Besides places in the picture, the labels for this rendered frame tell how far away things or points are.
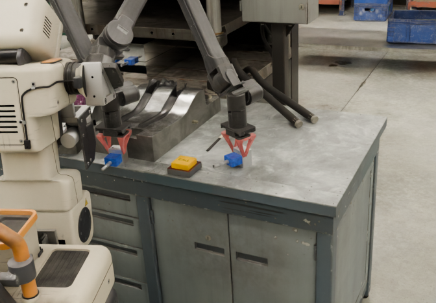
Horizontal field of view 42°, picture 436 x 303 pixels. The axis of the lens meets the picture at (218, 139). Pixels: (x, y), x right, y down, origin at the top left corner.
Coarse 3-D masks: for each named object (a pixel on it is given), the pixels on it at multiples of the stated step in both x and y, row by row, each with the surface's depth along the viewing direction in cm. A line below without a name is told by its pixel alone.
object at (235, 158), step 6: (234, 150) 182; (228, 156) 179; (234, 156) 179; (240, 156) 179; (246, 156) 180; (222, 162) 178; (228, 162) 179; (234, 162) 178; (240, 162) 180; (246, 162) 181
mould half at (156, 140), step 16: (160, 96) 212; (192, 96) 208; (128, 112) 209; (144, 112) 208; (176, 112) 204; (192, 112) 208; (208, 112) 219; (128, 128) 192; (144, 128) 192; (160, 128) 191; (176, 128) 199; (192, 128) 209; (96, 144) 197; (112, 144) 194; (128, 144) 190; (144, 144) 187; (160, 144) 190; (176, 144) 200
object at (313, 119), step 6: (270, 90) 228; (276, 90) 227; (276, 96) 225; (282, 96) 223; (282, 102) 224; (288, 102) 220; (294, 102) 219; (294, 108) 218; (300, 108) 215; (300, 114) 215; (306, 114) 212; (312, 114) 211; (312, 120) 210
